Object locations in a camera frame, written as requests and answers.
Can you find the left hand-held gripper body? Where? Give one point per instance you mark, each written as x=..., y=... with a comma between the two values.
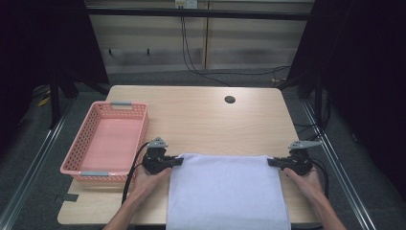
x=154, y=161

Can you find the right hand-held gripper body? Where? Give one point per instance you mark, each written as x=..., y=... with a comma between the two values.
x=300, y=163

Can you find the pink plastic basket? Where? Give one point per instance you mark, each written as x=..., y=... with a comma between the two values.
x=108, y=143

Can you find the white cloth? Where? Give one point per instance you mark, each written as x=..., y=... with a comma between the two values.
x=226, y=191

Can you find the person's right hand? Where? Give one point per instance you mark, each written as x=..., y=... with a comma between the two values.
x=308, y=187

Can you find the person's left hand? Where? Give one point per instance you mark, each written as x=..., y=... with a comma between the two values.
x=146, y=187

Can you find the round black table grommet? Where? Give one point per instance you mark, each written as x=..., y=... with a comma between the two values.
x=230, y=99

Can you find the black tape piece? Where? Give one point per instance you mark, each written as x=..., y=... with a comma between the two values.
x=68, y=197

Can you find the dark curtain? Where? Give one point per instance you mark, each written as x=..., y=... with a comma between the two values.
x=367, y=80
x=38, y=41

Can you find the black metal stand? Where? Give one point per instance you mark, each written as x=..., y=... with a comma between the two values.
x=55, y=102

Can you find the yellow floor object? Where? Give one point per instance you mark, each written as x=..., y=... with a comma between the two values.
x=43, y=101

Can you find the silver floor rail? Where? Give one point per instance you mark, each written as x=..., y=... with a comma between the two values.
x=28, y=179
x=344, y=179

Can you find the black horizontal frame bar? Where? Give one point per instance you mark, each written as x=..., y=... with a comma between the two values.
x=198, y=13

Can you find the white wall socket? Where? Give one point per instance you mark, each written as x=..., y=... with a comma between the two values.
x=186, y=3

